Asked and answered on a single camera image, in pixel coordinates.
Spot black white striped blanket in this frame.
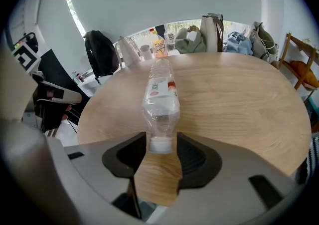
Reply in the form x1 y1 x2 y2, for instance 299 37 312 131
308 136 319 177

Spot clear jar white label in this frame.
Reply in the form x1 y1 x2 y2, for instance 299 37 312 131
164 27 176 51

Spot person's left hand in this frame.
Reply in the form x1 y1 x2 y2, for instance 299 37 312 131
61 105 72 121

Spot orange juice bottle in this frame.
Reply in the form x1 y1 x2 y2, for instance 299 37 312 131
149 28 168 59

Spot small green bottle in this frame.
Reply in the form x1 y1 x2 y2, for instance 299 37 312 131
71 70 85 85

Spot cream handbag brown straps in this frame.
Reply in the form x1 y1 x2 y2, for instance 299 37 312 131
200 13 224 53

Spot black backpack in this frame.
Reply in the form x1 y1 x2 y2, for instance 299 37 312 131
83 30 120 85

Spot white kettle jug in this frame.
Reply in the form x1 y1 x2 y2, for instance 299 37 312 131
115 35 142 68

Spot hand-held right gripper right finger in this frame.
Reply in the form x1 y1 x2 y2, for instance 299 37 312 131
174 131 304 225

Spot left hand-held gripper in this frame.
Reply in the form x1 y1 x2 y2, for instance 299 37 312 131
13 33 83 132

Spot olive green bag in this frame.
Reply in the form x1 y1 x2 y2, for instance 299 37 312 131
175 25 207 54

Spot small white cup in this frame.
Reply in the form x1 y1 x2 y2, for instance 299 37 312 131
139 44 153 61

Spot wooden shelf rack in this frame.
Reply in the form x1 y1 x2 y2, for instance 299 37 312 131
278 33 319 100

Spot grey tote bag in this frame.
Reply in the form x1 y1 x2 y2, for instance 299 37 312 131
249 21 279 64

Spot black flat monitor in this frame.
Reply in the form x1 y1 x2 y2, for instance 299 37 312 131
38 49 92 130

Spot light blue garment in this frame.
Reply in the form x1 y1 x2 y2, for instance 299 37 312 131
223 31 254 56

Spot oval wooden table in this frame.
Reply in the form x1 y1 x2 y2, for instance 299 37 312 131
77 52 312 207

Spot clear plastic water bottle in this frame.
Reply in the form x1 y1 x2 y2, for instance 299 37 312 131
142 58 180 155

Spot crumpled white cloth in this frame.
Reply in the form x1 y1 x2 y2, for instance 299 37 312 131
301 38 319 50

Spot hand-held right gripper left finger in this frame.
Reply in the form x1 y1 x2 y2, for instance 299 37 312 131
47 131 150 225

